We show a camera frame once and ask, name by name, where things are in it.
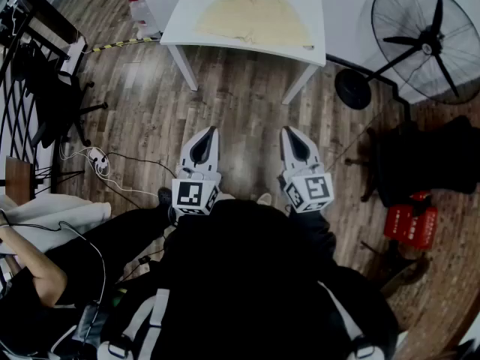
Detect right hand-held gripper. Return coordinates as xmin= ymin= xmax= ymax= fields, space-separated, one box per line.
xmin=277 ymin=126 xmax=335 ymax=214

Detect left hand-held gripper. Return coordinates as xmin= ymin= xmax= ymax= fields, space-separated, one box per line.
xmin=171 ymin=125 xmax=222 ymax=216

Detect cream yellow shorts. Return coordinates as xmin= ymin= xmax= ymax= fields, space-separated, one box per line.
xmin=194 ymin=0 xmax=315 ymax=50

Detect person's left forearm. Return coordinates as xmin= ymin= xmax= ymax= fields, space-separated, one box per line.
xmin=166 ymin=208 xmax=211 ymax=242

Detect person's right forearm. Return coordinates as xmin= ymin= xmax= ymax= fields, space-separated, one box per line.
xmin=290 ymin=207 xmax=337 ymax=262

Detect white table leg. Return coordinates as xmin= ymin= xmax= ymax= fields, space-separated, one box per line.
xmin=280 ymin=62 xmax=320 ymax=106
xmin=167 ymin=44 xmax=199 ymax=92

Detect black standing fan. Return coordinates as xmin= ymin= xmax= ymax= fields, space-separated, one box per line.
xmin=334 ymin=0 xmax=480 ymax=111

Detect white power strip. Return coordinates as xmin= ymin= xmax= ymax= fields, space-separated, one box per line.
xmin=86 ymin=147 xmax=112 ymax=178

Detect black office chair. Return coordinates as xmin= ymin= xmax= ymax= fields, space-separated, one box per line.
xmin=344 ymin=115 xmax=480 ymax=208
xmin=22 ymin=39 xmax=109 ymax=149

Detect person's black jacket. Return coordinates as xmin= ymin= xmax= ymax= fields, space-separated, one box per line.
xmin=100 ymin=193 xmax=401 ymax=360

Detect yellow black striped floor strip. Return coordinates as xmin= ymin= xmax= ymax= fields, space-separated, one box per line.
xmin=91 ymin=37 xmax=155 ymax=53

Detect red box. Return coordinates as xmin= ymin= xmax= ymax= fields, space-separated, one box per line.
xmin=382 ymin=191 xmax=439 ymax=251

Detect clear plastic bag red print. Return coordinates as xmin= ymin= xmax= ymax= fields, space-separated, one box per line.
xmin=128 ymin=0 xmax=161 ymax=40

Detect white board panel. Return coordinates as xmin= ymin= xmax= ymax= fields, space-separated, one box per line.
xmin=58 ymin=37 xmax=88 ymax=86

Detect brown wooden board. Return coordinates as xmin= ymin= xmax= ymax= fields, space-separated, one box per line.
xmin=5 ymin=155 xmax=33 ymax=206

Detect black metal railing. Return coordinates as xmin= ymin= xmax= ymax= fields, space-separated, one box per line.
xmin=0 ymin=13 xmax=50 ymax=164

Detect dark grey bag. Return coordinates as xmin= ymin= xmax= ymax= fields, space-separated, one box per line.
xmin=73 ymin=301 xmax=110 ymax=352

